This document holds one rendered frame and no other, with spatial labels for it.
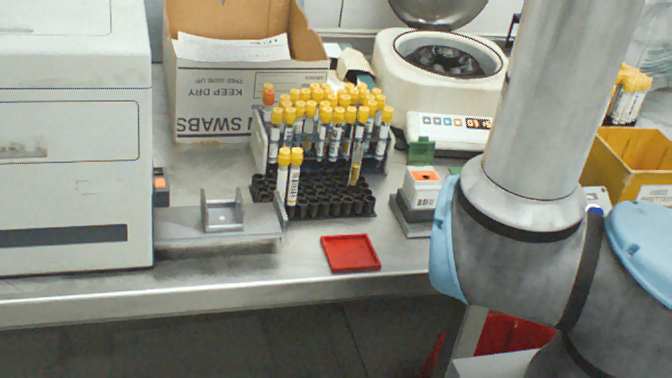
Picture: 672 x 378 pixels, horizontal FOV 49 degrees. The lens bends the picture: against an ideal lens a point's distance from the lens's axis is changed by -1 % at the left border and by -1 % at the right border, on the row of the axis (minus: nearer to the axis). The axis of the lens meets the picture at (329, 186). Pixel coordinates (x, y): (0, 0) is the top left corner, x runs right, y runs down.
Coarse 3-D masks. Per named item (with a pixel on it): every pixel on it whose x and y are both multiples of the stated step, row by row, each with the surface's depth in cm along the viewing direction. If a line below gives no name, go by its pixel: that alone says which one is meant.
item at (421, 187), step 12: (408, 168) 105; (420, 168) 105; (432, 168) 106; (408, 180) 105; (420, 180) 103; (432, 180) 103; (408, 192) 105; (420, 192) 103; (432, 192) 103; (420, 204) 104; (432, 204) 104
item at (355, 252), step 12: (324, 240) 100; (336, 240) 101; (348, 240) 102; (360, 240) 102; (336, 252) 99; (348, 252) 99; (360, 252) 100; (372, 252) 100; (336, 264) 97; (348, 264) 97; (360, 264) 97; (372, 264) 97
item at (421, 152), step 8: (424, 136) 104; (416, 144) 104; (424, 144) 104; (432, 144) 105; (408, 152) 105; (416, 152) 105; (424, 152) 105; (432, 152) 105; (408, 160) 105; (416, 160) 105; (424, 160) 106; (432, 160) 106
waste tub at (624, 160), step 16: (608, 128) 119; (624, 128) 120; (640, 128) 120; (656, 128) 121; (592, 144) 117; (608, 144) 121; (624, 144) 122; (640, 144) 122; (656, 144) 121; (592, 160) 118; (608, 160) 113; (624, 160) 124; (640, 160) 125; (656, 160) 121; (592, 176) 118; (608, 176) 113; (624, 176) 110; (640, 176) 109; (656, 176) 110; (608, 192) 113; (624, 192) 110; (640, 192) 111; (656, 192) 112
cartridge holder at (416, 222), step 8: (400, 192) 107; (392, 200) 109; (400, 200) 107; (392, 208) 109; (400, 208) 107; (408, 208) 104; (400, 216) 106; (408, 216) 104; (416, 216) 104; (424, 216) 105; (432, 216) 105; (408, 224) 104; (416, 224) 105; (424, 224) 105; (432, 224) 105; (408, 232) 104; (416, 232) 104; (424, 232) 104
